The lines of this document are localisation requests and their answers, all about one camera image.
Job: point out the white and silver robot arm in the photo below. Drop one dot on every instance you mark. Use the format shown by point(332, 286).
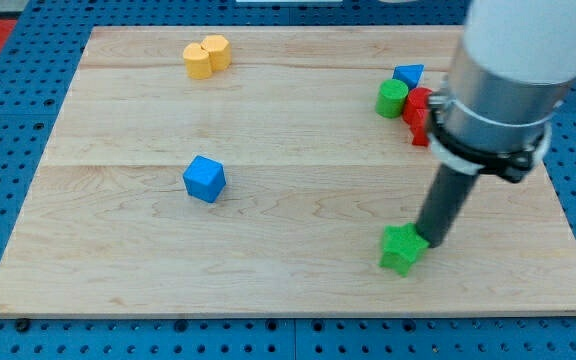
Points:
point(513, 65)

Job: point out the blue cube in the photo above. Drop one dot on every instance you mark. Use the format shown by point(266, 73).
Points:
point(204, 179)

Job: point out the wooden board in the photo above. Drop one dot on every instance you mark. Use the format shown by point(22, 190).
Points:
point(313, 175)

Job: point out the green star block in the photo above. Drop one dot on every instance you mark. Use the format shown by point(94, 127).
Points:
point(401, 248)

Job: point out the green cylinder block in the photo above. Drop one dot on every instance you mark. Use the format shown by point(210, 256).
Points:
point(391, 98)

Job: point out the red angular block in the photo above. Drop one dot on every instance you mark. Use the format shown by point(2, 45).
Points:
point(417, 128)

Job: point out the yellow heart block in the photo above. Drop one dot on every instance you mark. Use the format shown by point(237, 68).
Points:
point(197, 61)

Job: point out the yellow hexagon block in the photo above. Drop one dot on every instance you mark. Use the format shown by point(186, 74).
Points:
point(219, 50)

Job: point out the red round block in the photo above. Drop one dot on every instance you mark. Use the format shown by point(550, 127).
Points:
point(415, 107)

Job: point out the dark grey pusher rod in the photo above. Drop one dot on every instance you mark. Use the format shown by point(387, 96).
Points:
point(443, 203)

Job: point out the blue triangle block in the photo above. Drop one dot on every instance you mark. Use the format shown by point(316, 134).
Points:
point(410, 74)

